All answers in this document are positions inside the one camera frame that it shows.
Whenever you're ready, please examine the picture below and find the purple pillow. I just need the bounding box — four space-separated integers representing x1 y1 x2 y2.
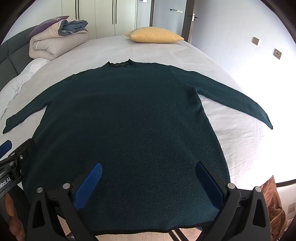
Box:
28 16 70 37

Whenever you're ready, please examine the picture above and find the person's left hand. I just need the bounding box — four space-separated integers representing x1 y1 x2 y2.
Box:
0 192 26 241

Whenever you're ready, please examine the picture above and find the white pillow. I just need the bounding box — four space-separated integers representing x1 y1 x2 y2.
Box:
0 58 50 121

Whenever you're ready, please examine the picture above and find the yellow pillow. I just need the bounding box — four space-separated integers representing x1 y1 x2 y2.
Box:
125 27 185 44

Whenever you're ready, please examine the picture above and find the dark grey padded headboard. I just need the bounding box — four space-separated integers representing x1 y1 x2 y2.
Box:
0 25 41 93

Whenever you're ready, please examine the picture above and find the dark framed door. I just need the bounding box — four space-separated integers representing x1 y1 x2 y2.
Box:
151 0 197 43

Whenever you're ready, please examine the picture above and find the folded beige duvet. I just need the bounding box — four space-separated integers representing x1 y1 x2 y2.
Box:
29 20 89 61

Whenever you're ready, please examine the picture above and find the cream wardrobe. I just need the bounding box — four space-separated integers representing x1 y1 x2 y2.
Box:
62 0 139 41

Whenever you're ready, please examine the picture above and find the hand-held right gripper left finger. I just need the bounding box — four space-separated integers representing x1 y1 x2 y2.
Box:
26 162 103 241

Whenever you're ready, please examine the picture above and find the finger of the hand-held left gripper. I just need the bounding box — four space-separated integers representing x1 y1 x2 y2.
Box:
0 140 12 160
10 138 36 173

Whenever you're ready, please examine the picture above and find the dark green sweater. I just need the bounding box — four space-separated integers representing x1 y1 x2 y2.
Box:
2 59 274 236

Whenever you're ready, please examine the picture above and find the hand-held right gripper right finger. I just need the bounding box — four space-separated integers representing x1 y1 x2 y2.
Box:
195 161 271 241

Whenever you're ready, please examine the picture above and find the blue-grey crumpled blanket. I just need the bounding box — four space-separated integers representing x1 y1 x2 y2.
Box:
58 20 89 37

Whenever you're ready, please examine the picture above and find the bed with white sheet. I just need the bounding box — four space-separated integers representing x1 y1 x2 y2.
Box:
0 35 296 193

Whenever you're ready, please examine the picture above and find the brown plastic bag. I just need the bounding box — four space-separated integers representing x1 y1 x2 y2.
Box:
261 175 287 241

